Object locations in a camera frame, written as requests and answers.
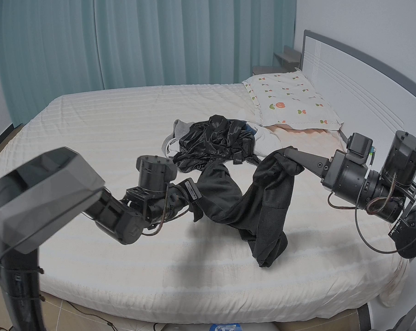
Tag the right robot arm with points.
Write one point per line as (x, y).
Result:
(401, 157)

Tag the white printed pillow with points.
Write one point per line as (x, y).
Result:
(287, 95)

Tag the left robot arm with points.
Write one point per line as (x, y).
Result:
(49, 191)

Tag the pile of clothes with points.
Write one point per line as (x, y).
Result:
(215, 140)

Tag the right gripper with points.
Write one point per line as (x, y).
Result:
(349, 181)

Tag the blue-green curtain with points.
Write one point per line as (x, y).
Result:
(49, 47)
(194, 29)

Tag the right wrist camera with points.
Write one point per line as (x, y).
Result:
(359, 147)

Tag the black T-shirt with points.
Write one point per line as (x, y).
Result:
(263, 202)

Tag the grey bedside table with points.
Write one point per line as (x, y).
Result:
(287, 56)

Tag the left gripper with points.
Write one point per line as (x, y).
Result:
(185, 195)

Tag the bed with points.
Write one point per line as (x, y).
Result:
(125, 122)

